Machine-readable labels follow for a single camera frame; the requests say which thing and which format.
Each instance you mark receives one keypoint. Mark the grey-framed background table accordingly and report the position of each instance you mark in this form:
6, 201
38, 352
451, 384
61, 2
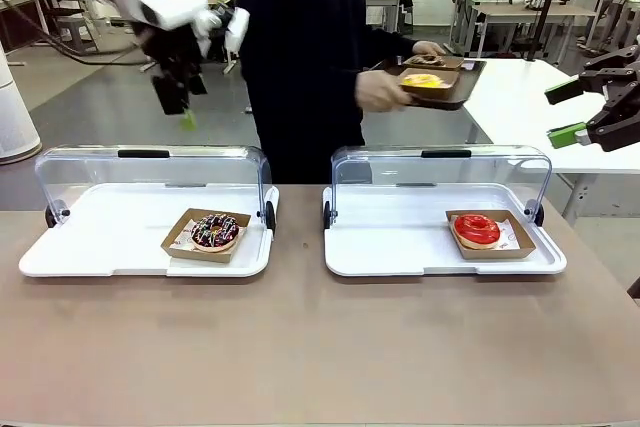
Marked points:
530, 11

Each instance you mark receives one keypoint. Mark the white side table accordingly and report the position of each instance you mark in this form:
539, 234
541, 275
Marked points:
520, 117

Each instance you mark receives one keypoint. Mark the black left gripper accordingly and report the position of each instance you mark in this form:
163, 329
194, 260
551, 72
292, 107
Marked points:
170, 49

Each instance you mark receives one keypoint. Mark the person's left forearm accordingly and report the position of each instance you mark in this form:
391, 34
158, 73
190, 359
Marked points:
390, 42

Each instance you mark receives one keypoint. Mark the dark brown serving tray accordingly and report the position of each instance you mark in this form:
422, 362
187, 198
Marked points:
467, 82

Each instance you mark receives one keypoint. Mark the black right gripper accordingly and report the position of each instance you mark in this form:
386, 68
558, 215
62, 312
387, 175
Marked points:
627, 112

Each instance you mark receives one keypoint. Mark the chocolate glazed donut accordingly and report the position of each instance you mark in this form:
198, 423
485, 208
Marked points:
427, 59

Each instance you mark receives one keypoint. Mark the brown cardboard donut tray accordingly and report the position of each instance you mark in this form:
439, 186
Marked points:
500, 254
200, 257
452, 63
430, 93

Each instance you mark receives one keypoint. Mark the white cylindrical air purifier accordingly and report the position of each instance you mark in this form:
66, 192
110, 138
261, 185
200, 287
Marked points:
15, 112

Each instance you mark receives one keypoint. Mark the white printed paper liner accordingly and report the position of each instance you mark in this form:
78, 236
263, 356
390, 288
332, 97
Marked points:
509, 236
181, 237

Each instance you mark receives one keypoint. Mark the person in navy sweater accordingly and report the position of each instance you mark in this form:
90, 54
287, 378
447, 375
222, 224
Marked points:
300, 47

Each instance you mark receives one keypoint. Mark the yellow sprinkled donut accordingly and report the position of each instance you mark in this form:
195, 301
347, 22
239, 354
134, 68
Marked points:
422, 80

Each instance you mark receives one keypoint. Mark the white display case base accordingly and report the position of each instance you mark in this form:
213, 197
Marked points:
75, 268
390, 247

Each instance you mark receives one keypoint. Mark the red glazed donut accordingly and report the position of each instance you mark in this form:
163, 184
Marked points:
475, 229

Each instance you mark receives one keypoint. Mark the clear display case lid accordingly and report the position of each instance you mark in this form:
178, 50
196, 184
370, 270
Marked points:
142, 153
445, 153

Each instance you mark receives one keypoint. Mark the person's right hand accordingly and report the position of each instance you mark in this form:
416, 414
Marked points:
380, 92

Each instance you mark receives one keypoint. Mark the person's left hand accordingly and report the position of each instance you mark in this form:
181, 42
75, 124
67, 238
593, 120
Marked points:
428, 48

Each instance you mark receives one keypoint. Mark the grey plastic stool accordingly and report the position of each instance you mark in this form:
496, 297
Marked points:
80, 41

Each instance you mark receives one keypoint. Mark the chocolate donut with colourful sprinkles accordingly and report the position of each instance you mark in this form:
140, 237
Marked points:
215, 233

